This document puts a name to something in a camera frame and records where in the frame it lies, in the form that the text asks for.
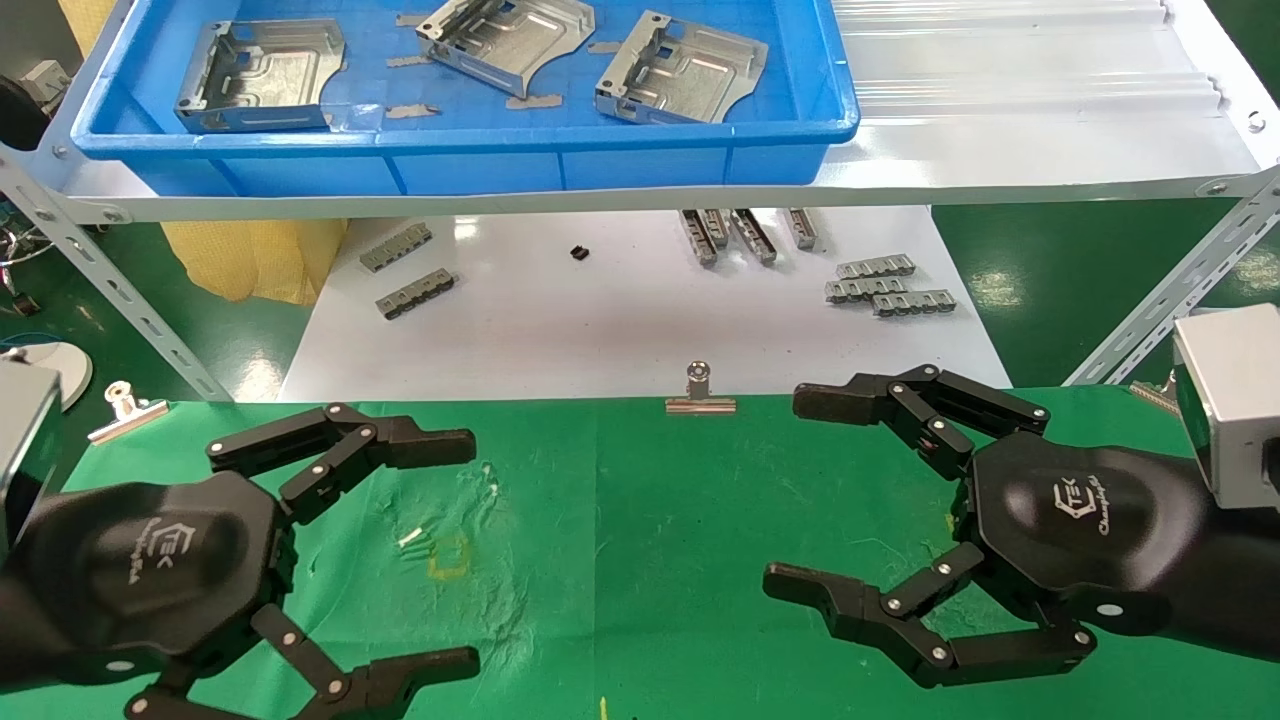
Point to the grey tape strip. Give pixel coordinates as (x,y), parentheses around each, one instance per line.
(405,61)
(412,111)
(533,101)
(410,19)
(603,47)

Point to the small yellow plastic bag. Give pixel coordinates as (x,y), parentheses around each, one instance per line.
(90,25)

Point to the large yellow plastic bag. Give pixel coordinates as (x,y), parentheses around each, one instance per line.
(250,260)

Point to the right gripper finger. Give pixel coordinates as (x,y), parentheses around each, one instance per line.
(900,620)
(940,400)

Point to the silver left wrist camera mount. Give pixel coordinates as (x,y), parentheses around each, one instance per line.
(25,440)

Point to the green table cloth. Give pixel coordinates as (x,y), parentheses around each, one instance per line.
(640,560)

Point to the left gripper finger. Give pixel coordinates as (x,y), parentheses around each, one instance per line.
(400,680)
(400,440)

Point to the grey metal connector strip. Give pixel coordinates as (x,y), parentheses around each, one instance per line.
(754,236)
(802,228)
(699,240)
(876,266)
(914,303)
(717,226)
(860,290)
(396,247)
(415,294)

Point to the blue plastic bin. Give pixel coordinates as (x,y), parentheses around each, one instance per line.
(480,170)

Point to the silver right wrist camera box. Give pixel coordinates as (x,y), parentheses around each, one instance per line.
(1235,390)

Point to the small grey box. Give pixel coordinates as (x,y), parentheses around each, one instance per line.
(45,82)

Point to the white metal shelf rack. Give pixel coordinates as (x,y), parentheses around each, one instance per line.
(1000,140)

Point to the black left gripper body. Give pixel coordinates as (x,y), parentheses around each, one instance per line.
(130,570)

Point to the stamped sheet metal bracket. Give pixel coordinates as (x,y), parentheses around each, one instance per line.
(690,75)
(270,85)
(510,45)

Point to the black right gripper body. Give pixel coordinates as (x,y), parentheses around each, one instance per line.
(1080,530)

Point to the black round object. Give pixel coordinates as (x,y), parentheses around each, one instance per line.
(15,115)

